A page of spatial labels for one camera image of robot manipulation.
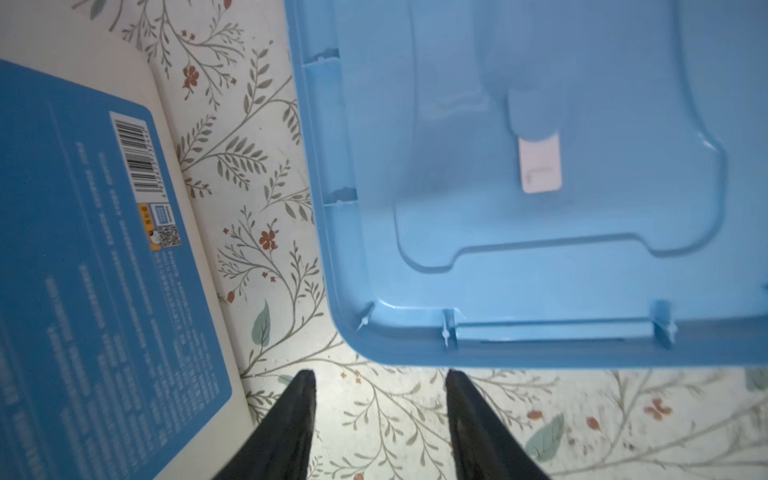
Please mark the white plastic storage bin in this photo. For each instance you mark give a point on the white plastic storage bin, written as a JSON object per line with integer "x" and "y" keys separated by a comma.
{"x": 115, "y": 358}

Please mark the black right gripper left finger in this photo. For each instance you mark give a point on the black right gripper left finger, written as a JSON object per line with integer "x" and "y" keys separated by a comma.
{"x": 280, "y": 447}

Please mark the blue plastic lid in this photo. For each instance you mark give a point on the blue plastic lid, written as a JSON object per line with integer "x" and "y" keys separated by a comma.
{"x": 539, "y": 184}

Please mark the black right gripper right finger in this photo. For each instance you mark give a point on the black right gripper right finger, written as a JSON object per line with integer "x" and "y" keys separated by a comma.
{"x": 483, "y": 448}

